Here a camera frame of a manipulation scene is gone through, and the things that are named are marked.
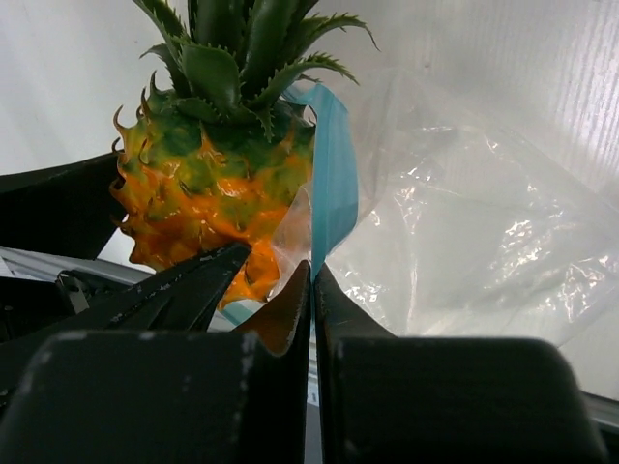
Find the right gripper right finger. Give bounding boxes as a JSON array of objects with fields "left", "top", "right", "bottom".
[{"left": 313, "top": 268, "right": 609, "bottom": 463}]

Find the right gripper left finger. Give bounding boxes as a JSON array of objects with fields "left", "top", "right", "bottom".
[{"left": 1, "top": 262, "right": 310, "bottom": 463}]

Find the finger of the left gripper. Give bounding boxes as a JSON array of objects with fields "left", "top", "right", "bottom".
[
  {"left": 1, "top": 243, "right": 251, "bottom": 343},
  {"left": 1, "top": 154, "right": 125, "bottom": 260}
]

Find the orange toy pineapple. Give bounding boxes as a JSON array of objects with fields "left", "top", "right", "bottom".
[{"left": 110, "top": 1, "right": 367, "bottom": 304}]

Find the clear zip top bag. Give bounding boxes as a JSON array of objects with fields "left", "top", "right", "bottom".
[{"left": 267, "top": 70, "right": 618, "bottom": 399}]

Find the aluminium mounting rail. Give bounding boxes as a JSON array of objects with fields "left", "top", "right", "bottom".
[{"left": 1, "top": 247, "right": 151, "bottom": 286}]

